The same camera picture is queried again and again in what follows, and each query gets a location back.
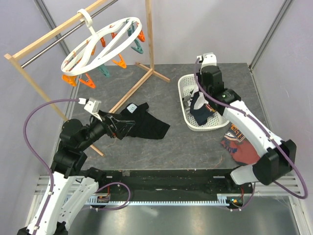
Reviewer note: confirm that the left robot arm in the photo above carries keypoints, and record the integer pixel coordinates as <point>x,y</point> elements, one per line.
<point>69,188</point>

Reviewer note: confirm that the white round clip hanger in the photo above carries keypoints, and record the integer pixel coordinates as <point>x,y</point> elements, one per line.
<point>102,46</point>

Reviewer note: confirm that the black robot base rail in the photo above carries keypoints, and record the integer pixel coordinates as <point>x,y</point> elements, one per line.
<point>168,184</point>

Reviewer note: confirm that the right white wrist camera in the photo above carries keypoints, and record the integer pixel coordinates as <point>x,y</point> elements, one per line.
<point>207,59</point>

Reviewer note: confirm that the dark navy sock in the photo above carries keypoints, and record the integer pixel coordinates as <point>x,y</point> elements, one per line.
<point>202,114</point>

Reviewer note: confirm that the white perforated laundry basket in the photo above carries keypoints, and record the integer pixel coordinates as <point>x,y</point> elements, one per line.
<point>186,85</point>

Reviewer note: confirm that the metal rack rod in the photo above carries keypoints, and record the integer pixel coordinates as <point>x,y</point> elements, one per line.
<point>53,41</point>

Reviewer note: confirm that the white slotted cable duct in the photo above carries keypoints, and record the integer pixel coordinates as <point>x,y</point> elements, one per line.
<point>221,201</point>

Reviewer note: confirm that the black folded garment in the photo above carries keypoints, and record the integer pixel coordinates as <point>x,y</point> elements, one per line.
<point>146,125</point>

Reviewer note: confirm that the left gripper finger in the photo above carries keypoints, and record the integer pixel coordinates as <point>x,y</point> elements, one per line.
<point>123,129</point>
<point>115,118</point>

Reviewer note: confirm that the red printed t-shirt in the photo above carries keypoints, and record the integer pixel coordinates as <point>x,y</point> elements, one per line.
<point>239,147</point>

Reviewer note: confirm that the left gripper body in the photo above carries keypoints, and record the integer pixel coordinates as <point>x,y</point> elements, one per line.
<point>109,129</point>

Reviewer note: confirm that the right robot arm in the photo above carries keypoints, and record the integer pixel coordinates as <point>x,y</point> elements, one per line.
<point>276,156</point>

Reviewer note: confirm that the wooden drying rack frame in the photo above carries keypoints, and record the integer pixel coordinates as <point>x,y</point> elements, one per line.
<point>150,70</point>

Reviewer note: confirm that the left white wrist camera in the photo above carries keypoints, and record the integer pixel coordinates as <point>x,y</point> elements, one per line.
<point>92,106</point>

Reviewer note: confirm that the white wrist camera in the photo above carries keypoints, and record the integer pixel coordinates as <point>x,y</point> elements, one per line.
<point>92,106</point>
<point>207,59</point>

